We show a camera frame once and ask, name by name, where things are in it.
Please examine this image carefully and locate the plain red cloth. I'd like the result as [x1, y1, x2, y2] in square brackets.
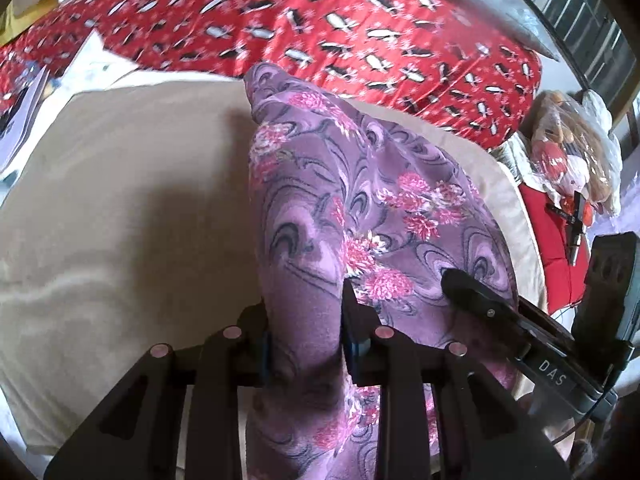
[517, 180, 586, 311]

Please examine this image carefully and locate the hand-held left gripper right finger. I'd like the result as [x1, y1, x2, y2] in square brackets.
[341, 280, 571, 480]

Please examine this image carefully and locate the grey pillow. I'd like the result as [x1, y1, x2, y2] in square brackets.
[440, 0, 563, 61]

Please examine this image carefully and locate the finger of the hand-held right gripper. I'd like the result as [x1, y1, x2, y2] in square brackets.
[442, 269, 576, 356]

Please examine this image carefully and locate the white paper sheet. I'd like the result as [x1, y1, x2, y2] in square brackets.
[65, 30, 138, 81]

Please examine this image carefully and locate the white printed cloth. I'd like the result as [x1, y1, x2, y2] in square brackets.
[492, 135, 536, 186]

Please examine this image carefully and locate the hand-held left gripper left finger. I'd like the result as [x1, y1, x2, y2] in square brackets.
[42, 297, 273, 480]

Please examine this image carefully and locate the plush toy in plastic bag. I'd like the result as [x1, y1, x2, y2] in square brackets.
[527, 90, 623, 216]

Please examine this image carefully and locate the barred window frame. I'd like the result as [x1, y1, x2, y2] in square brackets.
[525, 0, 640, 121]

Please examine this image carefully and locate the red printed blanket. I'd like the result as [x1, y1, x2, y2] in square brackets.
[0, 0, 543, 151]

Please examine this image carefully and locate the black orange tool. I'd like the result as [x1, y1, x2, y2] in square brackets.
[545, 192, 596, 267]

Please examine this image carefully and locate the purple floral garment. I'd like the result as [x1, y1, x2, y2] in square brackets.
[242, 62, 518, 480]

